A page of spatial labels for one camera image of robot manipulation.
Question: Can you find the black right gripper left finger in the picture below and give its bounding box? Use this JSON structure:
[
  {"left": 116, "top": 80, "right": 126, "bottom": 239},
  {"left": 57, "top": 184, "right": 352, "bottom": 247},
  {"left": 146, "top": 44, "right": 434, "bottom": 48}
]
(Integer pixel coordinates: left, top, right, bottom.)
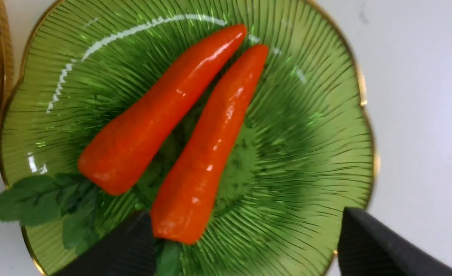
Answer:
[{"left": 55, "top": 211, "right": 157, "bottom": 276}]

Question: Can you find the orange toy carrot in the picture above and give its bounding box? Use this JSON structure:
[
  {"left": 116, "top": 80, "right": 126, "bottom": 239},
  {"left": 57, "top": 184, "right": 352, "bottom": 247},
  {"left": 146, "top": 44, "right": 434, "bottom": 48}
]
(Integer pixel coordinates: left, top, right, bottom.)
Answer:
[
  {"left": 150, "top": 43, "right": 270, "bottom": 276},
  {"left": 0, "top": 24, "right": 248, "bottom": 256}
]

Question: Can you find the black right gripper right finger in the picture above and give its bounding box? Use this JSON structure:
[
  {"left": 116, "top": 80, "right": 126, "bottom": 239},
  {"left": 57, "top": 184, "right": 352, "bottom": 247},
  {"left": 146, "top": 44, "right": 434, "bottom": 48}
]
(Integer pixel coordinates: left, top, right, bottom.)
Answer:
[{"left": 337, "top": 207, "right": 452, "bottom": 276}]

